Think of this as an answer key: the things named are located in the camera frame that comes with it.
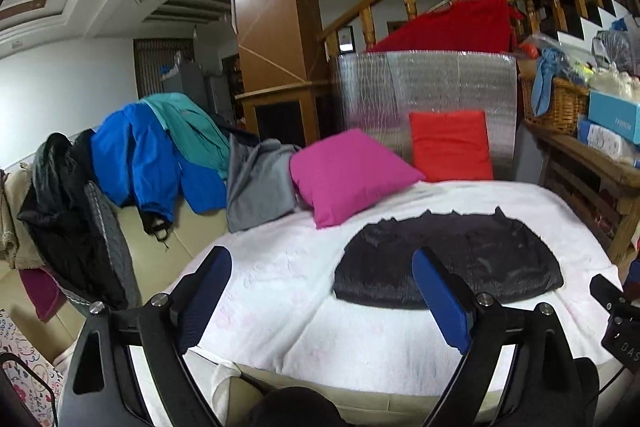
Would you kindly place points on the clear plastic bag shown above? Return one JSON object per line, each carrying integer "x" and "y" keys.
{"x": 612, "y": 47}

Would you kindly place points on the beige sofa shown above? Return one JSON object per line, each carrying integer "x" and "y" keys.
{"x": 195, "y": 232}

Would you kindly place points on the person's left leg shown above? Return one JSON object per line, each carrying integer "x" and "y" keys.
{"x": 295, "y": 407}

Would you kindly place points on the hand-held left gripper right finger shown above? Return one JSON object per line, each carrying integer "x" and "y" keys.
{"x": 442, "y": 302}

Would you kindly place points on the wicker basket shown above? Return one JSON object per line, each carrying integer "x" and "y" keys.
{"x": 562, "y": 107}

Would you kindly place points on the white blanket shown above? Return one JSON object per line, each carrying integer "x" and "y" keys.
{"x": 300, "y": 267}

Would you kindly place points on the beige cloth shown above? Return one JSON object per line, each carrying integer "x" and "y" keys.
{"x": 12, "y": 232}

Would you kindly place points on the red pillow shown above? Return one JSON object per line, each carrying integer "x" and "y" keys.
{"x": 450, "y": 144}

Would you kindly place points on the teal box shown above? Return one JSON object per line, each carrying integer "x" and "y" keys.
{"x": 615, "y": 112}

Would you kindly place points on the black shiny jacket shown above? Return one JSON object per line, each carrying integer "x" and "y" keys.
{"x": 55, "y": 207}

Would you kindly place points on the red garment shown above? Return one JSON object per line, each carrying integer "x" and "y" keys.
{"x": 450, "y": 27}

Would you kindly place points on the grey cabinet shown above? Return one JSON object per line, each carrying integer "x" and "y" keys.
{"x": 197, "y": 87}

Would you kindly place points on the silver foil mat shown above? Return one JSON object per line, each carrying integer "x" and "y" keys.
{"x": 380, "y": 92}

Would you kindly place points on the wooden pillar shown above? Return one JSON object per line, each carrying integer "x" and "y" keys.
{"x": 270, "y": 7}

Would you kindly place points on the grey garment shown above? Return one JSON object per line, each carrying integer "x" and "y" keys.
{"x": 257, "y": 187}

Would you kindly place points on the white patterned box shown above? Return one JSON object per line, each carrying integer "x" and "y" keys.
{"x": 605, "y": 142}

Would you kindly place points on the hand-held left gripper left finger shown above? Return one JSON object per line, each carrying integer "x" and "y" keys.
{"x": 207, "y": 292}

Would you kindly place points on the patterned floor mat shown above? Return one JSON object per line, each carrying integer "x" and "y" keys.
{"x": 20, "y": 332}

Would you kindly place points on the magenta garment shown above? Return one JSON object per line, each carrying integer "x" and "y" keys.
{"x": 42, "y": 294}

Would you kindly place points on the pink pillow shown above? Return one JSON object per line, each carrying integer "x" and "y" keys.
{"x": 345, "y": 172}

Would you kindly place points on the blue jacket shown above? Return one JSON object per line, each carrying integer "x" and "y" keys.
{"x": 135, "y": 157}

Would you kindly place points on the teal jacket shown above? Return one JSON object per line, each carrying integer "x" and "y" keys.
{"x": 190, "y": 127}

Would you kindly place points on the wooden side table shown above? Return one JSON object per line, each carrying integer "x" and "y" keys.
{"x": 622, "y": 227}

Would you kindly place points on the light blue cloth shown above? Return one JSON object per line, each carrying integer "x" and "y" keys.
{"x": 542, "y": 92}

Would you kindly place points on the white plastic packet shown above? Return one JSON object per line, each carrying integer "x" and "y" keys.
{"x": 617, "y": 82}

